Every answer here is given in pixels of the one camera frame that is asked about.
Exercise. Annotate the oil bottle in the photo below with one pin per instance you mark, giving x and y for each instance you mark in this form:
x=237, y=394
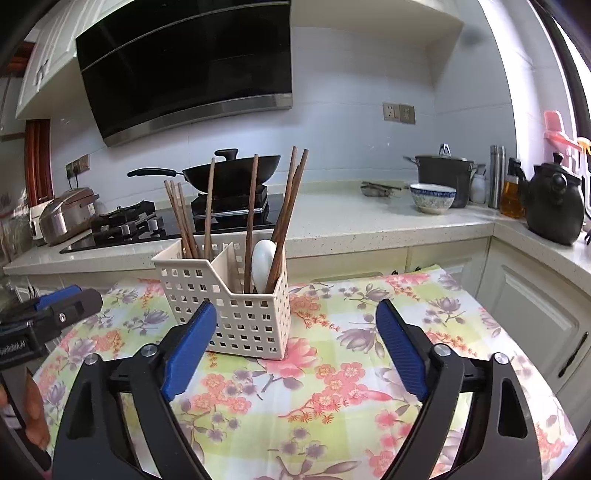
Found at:
x=512, y=198

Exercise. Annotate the window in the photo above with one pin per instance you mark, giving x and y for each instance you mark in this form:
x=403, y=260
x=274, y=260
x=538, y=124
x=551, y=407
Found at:
x=577, y=69

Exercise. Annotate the black burner grate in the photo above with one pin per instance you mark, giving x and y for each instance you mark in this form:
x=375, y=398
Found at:
x=231, y=201
x=120, y=217

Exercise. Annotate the beige wall socket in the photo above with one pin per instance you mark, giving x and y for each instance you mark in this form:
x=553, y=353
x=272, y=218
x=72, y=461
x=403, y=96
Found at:
x=407, y=114
x=390, y=112

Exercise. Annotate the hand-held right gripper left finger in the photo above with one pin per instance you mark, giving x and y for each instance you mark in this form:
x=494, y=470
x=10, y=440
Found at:
x=189, y=350

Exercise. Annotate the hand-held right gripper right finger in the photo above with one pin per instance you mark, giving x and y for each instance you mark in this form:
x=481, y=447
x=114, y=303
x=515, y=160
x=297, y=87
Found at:
x=401, y=350

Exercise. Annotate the white jar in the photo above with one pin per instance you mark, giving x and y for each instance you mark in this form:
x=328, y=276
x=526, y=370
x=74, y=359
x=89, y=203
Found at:
x=478, y=189

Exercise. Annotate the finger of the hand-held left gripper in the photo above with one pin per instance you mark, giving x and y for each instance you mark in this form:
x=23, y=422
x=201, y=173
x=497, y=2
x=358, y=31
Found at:
x=57, y=295
x=69, y=309

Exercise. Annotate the dark stockpot with lid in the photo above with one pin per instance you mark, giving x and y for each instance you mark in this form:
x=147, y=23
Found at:
x=443, y=175

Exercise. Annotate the white open wall shelf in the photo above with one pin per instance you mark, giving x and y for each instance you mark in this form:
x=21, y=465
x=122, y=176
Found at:
x=369, y=23

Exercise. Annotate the silver rice cooker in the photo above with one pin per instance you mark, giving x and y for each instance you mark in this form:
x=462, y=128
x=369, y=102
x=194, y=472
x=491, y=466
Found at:
x=67, y=217

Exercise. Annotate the white ceramic spoon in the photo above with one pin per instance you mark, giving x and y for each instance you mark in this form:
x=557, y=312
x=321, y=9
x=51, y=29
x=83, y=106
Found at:
x=263, y=267

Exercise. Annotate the white wall cabinet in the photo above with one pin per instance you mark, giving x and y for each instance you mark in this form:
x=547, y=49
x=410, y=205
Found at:
x=51, y=55

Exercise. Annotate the brown wooden chopstick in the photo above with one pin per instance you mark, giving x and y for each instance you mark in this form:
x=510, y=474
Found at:
x=184, y=221
x=251, y=207
x=210, y=207
x=293, y=194
x=178, y=221
x=288, y=198
x=283, y=194
x=190, y=221

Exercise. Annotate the red-brown wooden frame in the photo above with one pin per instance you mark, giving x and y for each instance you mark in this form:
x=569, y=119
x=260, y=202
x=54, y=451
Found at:
x=37, y=161

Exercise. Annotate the black glass gas cooktop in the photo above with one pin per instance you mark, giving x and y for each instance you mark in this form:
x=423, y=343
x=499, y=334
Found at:
x=157, y=235

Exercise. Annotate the blue patterned bowl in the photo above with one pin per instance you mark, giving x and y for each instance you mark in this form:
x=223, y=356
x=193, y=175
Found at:
x=432, y=198

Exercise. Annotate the white perforated utensil basket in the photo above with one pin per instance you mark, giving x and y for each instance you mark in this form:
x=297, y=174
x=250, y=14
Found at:
x=240, y=323

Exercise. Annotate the black wok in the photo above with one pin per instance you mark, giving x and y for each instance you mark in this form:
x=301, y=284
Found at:
x=231, y=177

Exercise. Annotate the black kettle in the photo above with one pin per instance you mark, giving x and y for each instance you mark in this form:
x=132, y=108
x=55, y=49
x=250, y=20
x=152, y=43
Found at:
x=554, y=207

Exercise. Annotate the steel thermos flask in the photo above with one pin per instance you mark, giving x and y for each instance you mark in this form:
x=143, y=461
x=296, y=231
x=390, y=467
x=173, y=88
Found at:
x=497, y=175

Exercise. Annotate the person's left hand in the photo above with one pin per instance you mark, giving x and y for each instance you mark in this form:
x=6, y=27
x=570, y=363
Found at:
x=37, y=410

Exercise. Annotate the black wok lid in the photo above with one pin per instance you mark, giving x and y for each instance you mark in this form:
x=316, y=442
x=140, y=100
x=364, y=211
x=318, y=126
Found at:
x=226, y=154

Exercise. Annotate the silver stove knob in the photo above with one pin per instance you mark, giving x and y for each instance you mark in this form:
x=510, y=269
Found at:
x=126, y=231

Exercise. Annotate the floral checked tablecloth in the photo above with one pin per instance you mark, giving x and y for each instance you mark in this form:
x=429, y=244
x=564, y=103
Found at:
x=323, y=392

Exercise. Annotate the speckled kitchen countertop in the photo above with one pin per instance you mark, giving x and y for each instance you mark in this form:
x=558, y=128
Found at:
x=346, y=221

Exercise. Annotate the pink bottle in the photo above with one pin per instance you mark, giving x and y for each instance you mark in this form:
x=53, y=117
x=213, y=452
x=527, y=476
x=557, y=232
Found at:
x=556, y=134

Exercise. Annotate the black range hood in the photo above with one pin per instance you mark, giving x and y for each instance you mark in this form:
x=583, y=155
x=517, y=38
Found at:
x=184, y=69

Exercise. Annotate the white base cabinets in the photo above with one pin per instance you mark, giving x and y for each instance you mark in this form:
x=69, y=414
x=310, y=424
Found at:
x=531, y=300

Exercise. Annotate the brown wall socket with plug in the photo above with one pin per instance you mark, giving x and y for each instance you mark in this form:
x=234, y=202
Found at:
x=77, y=166

